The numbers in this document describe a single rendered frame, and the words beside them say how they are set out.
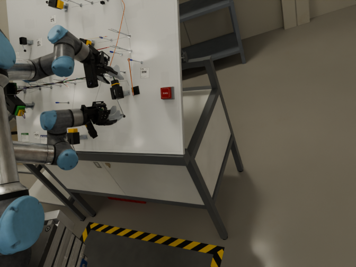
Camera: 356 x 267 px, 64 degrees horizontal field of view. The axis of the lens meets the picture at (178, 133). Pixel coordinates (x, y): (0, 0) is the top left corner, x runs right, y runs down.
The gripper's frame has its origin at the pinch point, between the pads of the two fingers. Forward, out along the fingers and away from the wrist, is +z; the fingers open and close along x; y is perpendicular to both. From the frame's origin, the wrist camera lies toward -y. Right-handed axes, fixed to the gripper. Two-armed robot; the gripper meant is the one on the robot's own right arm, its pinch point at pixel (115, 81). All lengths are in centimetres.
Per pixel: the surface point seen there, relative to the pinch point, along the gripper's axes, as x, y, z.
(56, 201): 117, -40, 71
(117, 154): 11.8, -28.6, 20.8
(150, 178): 7, -36, 45
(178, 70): -30.2, 1.6, 7.0
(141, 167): 7.3, -31.7, 35.7
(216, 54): 17, 137, 172
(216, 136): -26, -10, 62
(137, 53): -10.6, 13.6, 1.4
